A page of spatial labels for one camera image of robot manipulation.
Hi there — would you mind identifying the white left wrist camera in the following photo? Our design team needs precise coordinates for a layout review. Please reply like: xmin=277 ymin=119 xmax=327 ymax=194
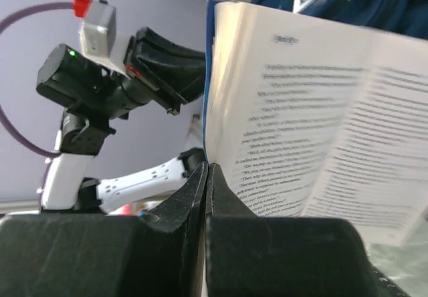
xmin=73 ymin=0 xmax=131 ymax=75

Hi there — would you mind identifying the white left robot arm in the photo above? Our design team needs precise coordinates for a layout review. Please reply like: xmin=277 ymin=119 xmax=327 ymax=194
xmin=36 ymin=27 xmax=205 ymax=213

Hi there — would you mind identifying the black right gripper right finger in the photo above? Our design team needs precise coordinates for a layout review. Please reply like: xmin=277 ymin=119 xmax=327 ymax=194
xmin=205 ymin=164 xmax=405 ymax=296

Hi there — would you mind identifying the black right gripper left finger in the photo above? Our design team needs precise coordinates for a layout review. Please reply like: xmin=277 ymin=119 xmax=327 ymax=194
xmin=1 ymin=163 xmax=208 ymax=296

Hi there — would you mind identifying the Jane Eyre blue book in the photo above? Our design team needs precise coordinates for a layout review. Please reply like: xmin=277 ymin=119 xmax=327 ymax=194
xmin=203 ymin=1 xmax=427 ymax=245

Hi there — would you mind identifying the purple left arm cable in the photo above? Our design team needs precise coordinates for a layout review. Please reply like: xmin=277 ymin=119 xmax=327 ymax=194
xmin=0 ymin=1 xmax=76 ymax=157

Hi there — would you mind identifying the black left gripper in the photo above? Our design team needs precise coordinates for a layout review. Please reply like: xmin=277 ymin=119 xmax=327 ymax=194
xmin=124 ymin=27 xmax=205 ymax=115

